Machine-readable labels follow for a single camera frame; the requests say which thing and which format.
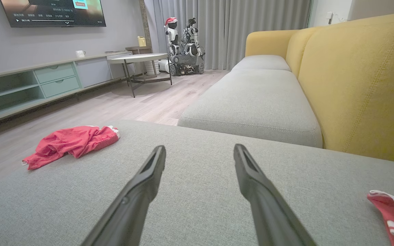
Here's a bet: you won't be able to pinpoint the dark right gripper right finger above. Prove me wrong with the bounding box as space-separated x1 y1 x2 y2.
233 143 317 246

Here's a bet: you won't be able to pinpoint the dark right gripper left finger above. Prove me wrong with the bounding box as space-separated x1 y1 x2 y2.
81 145 167 246

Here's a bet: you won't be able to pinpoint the red white-striped shorts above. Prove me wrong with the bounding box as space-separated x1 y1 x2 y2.
22 125 120 170

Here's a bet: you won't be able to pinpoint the grey sofa seat cushion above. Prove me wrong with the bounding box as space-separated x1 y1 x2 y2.
178 69 323 148
231 55 292 72

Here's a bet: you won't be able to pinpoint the white ribbed cylinder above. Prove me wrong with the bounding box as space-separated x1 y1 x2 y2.
145 60 160 76

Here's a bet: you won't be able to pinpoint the pale green cabinet drawer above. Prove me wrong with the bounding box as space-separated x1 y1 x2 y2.
40 76 81 98
34 63 76 84

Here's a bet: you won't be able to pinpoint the white rounded object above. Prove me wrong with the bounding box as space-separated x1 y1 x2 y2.
158 59 172 73

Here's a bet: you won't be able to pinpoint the round white metal-legged table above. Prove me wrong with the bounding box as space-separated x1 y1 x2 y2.
107 53 173 98

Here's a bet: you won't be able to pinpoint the grey wheeled robot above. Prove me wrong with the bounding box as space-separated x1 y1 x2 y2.
170 17 206 76

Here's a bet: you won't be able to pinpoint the yellow sofa backrest cushion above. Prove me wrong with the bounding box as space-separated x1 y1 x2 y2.
298 10 394 165
285 27 320 74

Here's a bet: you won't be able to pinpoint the long pale green TV cabinet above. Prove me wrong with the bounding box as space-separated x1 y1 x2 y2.
0 51 136 138

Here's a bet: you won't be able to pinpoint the yellow sofa armrest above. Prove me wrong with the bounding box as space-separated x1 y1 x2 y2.
245 30 300 58

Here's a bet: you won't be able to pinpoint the black white humanoid robot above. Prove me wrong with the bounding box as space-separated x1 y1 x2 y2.
165 21 180 57

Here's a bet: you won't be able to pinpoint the grey pleated curtain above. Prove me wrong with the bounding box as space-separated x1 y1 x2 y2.
145 0 312 70

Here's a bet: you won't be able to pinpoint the wooden vertical wall strip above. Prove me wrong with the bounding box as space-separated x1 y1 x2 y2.
139 0 153 52

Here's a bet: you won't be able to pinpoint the wall-mounted flat television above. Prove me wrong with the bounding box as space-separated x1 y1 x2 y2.
0 0 107 28

